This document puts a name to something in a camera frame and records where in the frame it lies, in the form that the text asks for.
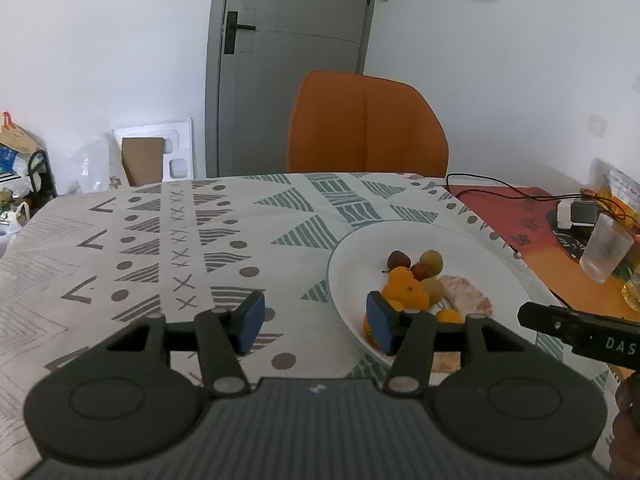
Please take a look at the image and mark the brown cardboard piece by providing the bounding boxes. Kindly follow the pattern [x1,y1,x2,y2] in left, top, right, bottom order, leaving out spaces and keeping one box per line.
[121,136,166,187]

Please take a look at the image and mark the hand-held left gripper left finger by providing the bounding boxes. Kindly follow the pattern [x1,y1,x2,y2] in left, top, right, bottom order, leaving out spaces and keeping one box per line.
[106,290,266,397]

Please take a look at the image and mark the orange chair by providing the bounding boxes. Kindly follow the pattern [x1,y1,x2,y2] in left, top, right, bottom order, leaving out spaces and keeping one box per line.
[286,71,450,179]

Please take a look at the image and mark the yellow snack bag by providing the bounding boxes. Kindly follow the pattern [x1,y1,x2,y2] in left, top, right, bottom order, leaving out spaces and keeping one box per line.
[589,157,640,222]

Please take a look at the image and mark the patterned white tablecloth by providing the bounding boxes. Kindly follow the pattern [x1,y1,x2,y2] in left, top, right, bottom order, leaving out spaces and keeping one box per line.
[0,172,621,480]

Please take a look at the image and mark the white bag with groceries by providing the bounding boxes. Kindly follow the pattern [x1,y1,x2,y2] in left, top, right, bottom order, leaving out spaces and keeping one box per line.
[0,202,32,237]

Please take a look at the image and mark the grey power adapter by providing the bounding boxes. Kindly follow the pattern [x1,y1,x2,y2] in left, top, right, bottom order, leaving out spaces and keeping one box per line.
[556,198,599,229]

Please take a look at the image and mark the small brown fruit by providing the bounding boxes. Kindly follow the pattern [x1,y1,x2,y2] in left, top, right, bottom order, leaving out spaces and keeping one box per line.
[384,250,412,274]

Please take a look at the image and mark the grey door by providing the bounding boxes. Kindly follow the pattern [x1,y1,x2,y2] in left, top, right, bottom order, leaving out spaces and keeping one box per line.
[205,0,382,179]

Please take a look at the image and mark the peeled pomelo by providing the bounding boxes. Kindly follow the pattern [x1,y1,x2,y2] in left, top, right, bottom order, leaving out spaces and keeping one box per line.
[432,274,496,374]

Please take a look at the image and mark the green kiwi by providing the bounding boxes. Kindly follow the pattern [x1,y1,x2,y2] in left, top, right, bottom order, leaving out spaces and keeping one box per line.
[420,277,446,306]

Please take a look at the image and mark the blue white package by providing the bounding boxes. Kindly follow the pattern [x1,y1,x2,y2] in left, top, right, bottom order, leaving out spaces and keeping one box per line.
[0,145,22,177]

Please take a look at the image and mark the white foam packaging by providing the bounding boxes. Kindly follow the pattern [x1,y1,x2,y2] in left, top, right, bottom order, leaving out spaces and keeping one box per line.
[111,117,194,184]

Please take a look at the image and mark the red orange mat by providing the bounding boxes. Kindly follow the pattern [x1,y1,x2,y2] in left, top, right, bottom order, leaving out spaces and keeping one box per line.
[442,185,640,382]

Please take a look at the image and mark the person's right hand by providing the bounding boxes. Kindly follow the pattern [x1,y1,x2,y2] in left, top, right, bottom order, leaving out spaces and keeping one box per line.
[606,373,640,480]

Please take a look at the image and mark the brown paper bag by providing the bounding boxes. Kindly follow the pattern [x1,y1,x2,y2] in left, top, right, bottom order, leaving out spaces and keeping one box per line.
[0,111,42,154]

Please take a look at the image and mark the large orange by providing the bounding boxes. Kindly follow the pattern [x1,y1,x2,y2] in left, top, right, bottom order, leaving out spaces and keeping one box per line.
[361,301,406,351]
[382,280,431,312]

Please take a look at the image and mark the black cable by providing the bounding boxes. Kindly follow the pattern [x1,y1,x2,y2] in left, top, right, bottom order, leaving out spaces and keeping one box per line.
[445,173,603,207]

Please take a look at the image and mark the white plate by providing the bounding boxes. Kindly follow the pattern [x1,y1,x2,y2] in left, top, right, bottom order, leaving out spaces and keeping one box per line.
[327,225,564,382]

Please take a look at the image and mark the clear drinking glass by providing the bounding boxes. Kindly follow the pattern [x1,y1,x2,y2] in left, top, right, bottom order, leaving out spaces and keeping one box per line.
[579,212,635,284]

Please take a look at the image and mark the clear plastic bag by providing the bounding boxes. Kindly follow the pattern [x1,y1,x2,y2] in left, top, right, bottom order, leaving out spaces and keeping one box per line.
[67,135,124,194]

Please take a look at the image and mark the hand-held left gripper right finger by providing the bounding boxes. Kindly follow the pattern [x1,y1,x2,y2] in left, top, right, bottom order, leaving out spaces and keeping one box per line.
[366,290,527,395]

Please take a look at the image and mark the small yellow-green fruit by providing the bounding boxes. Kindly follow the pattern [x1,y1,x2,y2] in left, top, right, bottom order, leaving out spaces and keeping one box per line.
[419,250,445,276]

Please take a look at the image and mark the black door handle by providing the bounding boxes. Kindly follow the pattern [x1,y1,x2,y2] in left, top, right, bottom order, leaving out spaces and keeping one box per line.
[223,11,257,55]

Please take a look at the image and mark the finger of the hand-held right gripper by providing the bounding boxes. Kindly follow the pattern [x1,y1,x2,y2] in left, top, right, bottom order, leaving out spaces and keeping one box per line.
[517,301,578,347]

